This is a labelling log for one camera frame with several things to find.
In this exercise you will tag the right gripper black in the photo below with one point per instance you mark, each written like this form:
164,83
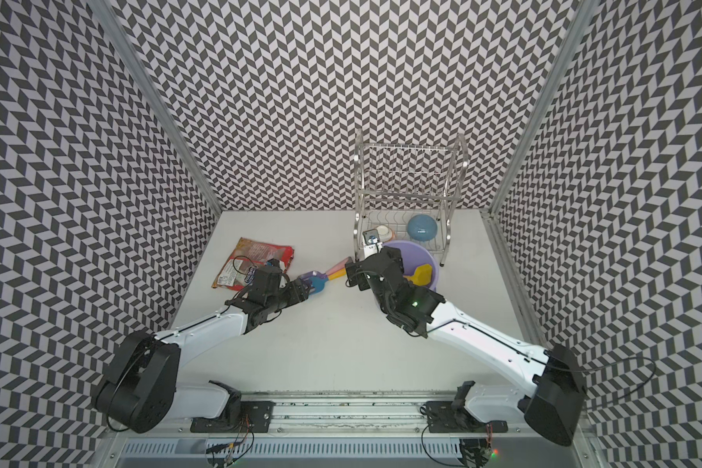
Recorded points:
356,275

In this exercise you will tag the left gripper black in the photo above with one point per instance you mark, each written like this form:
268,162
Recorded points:
296,291

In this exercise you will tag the purple plastic bucket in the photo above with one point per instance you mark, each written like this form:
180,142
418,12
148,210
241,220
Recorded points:
414,255

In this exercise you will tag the yellow plastic shovel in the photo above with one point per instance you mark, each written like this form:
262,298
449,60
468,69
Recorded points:
422,276

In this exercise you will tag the blue fork yellow handle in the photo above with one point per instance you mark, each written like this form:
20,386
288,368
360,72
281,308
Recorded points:
316,281

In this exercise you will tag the purple rake pink handle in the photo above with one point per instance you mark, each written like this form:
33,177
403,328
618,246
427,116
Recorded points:
340,264

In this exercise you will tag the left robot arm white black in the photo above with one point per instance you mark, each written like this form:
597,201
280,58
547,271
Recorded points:
139,387

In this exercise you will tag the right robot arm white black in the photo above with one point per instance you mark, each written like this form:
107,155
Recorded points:
550,386

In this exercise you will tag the white orange patterned bowl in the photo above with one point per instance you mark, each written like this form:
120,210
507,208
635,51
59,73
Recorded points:
385,233

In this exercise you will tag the red snack bag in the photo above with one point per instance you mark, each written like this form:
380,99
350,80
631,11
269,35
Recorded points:
248,253

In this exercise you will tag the blue bowl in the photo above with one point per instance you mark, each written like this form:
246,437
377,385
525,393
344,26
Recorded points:
422,228

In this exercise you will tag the silver metal dish rack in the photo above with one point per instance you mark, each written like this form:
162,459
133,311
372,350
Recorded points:
393,183

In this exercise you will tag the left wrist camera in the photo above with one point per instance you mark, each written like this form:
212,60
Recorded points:
251,274

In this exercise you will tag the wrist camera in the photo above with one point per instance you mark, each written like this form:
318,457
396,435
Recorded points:
372,243
251,274

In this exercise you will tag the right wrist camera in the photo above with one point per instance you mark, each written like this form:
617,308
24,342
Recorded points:
372,243

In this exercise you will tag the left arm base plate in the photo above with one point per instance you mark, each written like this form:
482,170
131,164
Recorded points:
253,416

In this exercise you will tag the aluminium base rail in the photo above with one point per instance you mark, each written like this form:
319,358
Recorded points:
345,429

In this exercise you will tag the aluminium frame post right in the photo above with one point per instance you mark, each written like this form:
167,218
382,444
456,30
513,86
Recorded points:
516,289

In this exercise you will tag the aluminium frame post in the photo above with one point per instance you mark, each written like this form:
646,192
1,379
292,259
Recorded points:
107,19
516,289

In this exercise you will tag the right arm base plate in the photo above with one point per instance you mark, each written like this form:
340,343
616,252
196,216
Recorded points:
441,418

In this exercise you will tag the aluminium frame post left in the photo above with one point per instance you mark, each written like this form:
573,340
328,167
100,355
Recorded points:
107,19

